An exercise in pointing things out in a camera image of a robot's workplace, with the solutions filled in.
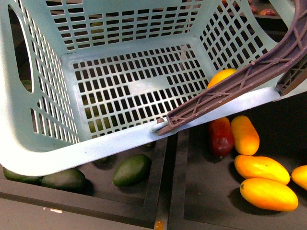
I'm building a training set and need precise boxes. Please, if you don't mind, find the yellow lemon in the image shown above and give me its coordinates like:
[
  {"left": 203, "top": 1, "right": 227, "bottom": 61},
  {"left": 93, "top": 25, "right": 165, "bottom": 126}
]
[{"left": 207, "top": 69, "right": 237, "bottom": 89}]

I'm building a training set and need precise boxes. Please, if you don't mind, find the light green plastic basket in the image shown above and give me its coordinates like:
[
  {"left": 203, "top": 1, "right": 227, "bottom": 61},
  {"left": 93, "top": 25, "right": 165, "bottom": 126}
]
[{"left": 0, "top": 0, "right": 307, "bottom": 176}]

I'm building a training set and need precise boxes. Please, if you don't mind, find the yellow mango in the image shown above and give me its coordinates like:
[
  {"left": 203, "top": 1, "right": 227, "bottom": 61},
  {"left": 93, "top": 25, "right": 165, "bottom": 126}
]
[
  {"left": 231, "top": 115, "right": 260, "bottom": 156},
  {"left": 291, "top": 165, "right": 307, "bottom": 190},
  {"left": 234, "top": 155, "right": 290, "bottom": 185},
  {"left": 239, "top": 178, "right": 299, "bottom": 212}
]

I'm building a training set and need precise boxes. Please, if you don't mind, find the brown basket handle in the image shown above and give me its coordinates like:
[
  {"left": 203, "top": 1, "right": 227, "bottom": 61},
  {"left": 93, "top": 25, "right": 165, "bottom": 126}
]
[{"left": 151, "top": 0, "right": 307, "bottom": 135}]

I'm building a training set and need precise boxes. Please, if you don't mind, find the red mango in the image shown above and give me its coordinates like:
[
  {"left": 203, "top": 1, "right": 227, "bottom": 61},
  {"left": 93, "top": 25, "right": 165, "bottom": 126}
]
[{"left": 208, "top": 117, "right": 235, "bottom": 158}]

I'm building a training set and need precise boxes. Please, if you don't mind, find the green avocado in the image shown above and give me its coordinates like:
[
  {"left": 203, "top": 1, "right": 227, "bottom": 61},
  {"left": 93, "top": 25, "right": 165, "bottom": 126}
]
[
  {"left": 41, "top": 168, "right": 87, "bottom": 191},
  {"left": 2, "top": 167, "right": 43, "bottom": 185},
  {"left": 112, "top": 154, "right": 152, "bottom": 187}
]

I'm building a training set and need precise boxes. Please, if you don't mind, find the orange tape marker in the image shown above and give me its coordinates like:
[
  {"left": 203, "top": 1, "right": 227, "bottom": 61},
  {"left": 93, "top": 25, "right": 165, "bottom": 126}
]
[{"left": 154, "top": 220, "right": 164, "bottom": 230}]

